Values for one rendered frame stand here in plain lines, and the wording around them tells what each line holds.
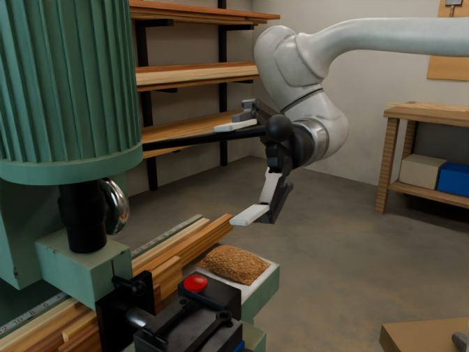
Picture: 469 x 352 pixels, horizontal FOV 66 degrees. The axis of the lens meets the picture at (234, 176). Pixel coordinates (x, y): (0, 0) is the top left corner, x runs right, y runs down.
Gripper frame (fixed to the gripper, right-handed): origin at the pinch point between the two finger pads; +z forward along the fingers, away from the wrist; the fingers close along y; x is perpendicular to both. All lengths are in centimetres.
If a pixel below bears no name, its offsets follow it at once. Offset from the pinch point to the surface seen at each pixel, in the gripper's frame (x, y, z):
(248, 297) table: -4.4, -23.1, -4.0
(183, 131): -183, -14, -184
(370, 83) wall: -62, -2, -318
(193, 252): -19.1, -18.4, -7.8
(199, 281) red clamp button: -0.6, -11.2, 10.4
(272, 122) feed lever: 8.1, 7.2, 1.4
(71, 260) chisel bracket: -16.9, -7.1, 17.4
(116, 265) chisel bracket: -13.1, -9.2, 13.4
